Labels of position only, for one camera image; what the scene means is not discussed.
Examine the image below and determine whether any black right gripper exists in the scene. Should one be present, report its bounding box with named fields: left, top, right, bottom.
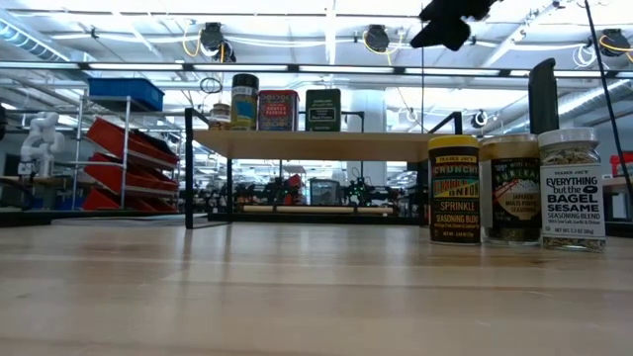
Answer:
left=409, top=0, right=498, bottom=52

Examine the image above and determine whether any green black pepper tin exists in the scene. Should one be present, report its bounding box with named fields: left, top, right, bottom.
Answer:
left=305, top=88, right=342, bottom=133

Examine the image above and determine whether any yellow-lid crunchy onion jar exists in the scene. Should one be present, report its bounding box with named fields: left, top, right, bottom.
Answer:
left=427, top=133, right=483, bottom=246

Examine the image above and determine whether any tan-lid furikake jar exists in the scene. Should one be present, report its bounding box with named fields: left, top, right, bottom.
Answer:
left=479, top=133, right=544, bottom=247

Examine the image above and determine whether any red-lid smoked paprika tin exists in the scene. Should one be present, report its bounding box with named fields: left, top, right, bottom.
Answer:
left=257, top=89, right=301, bottom=133

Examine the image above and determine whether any black-lid spice jar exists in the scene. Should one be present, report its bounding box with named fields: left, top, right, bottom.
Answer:
left=229, top=73, right=260, bottom=132

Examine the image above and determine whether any white-lid bagel sesame jar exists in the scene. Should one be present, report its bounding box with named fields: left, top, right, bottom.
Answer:
left=537, top=127, right=607, bottom=254

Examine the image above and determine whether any small cork-lid saffron jar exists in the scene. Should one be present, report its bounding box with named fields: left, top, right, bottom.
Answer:
left=208, top=102, right=232, bottom=132

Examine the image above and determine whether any wooden shelf with black legs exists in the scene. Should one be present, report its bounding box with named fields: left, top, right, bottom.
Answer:
left=184, top=107, right=469, bottom=231

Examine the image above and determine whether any white building column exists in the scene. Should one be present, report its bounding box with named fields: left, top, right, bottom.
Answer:
left=345, top=88, right=389, bottom=187

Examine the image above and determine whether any background robot workstation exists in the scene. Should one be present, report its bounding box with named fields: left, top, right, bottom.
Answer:
left=343, top=167, right=402, bottom=208
left=234, top=172, right=306, bottom=208

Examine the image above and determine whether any thin black slanted pole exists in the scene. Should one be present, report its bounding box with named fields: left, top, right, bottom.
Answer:
left=583, top=0, right=633, bottom=192

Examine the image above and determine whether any red storage bin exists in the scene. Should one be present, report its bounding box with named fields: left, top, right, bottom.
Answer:
left=609, top=152, right=633, bottom=178
left=81, top=187, right=179, bottom=214
left=85, top=117, right=180, bottom=167
left=82, top=151, right=180, bottom=195

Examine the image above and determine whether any wooden background desk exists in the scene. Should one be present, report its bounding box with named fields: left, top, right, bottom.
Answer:
left=601, top=175, right=633, bottom=222

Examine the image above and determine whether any long overhead light bar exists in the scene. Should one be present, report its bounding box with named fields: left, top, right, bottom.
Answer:
left=0, top=59, right=633, bottom=76

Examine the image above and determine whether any blue storage bin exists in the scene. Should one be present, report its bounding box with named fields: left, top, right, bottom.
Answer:
left=87, top=77, right=166, bottom=113

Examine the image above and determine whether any metal storage rack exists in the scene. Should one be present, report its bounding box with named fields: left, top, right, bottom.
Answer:
left=68, top=88, right=183, bottom=214

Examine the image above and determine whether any black background gantry frame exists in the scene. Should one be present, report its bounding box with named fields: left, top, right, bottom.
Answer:
left=279, top=109, right=366, bottom=180

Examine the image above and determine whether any black rounded post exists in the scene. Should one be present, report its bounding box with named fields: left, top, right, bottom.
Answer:
left=527, top=57, right=561, bottom=137

